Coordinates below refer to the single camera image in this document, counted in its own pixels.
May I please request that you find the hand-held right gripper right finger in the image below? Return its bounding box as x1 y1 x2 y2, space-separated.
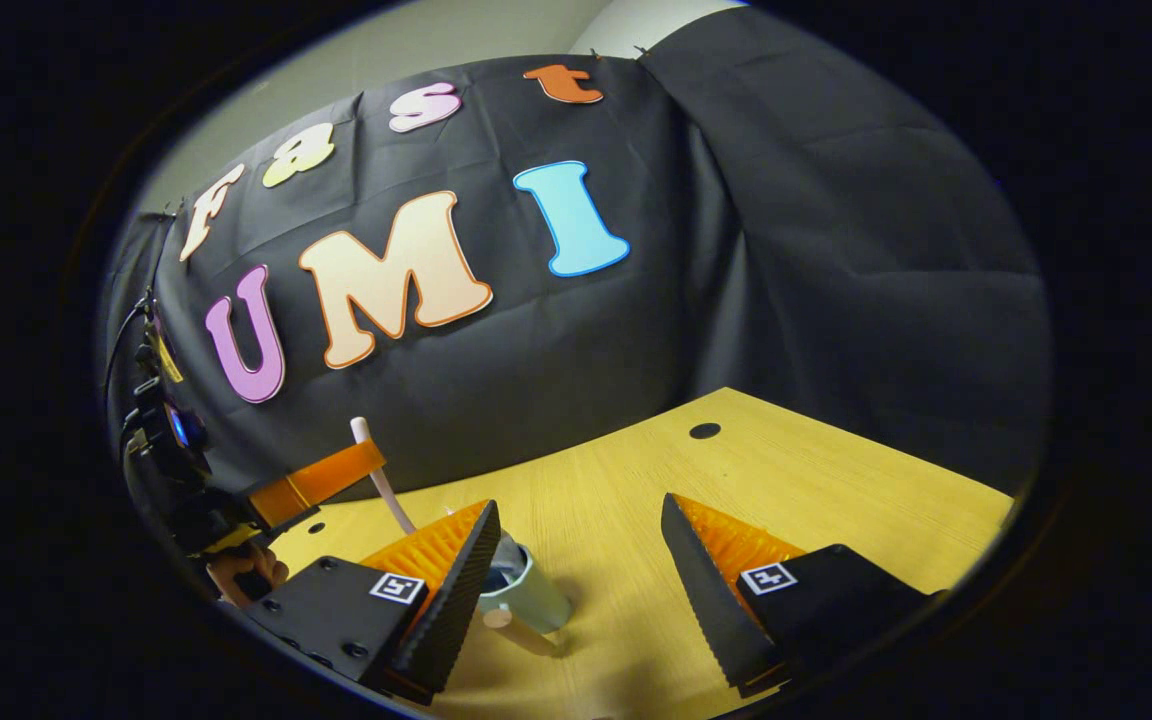
661 492 937 699

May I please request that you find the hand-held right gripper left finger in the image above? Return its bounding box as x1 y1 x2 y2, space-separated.
246 500 502 706

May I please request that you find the pink toothbrush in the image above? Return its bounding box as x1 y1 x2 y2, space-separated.
350 417 417 536

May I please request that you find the pale green cup wooden handle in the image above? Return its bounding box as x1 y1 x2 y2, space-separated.
476 530 574 658

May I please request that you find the yellow wooden desktop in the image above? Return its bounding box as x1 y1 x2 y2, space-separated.
271 387 1017 720

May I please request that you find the black backdrop cloth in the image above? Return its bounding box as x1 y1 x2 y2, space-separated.
101 5 1052 521

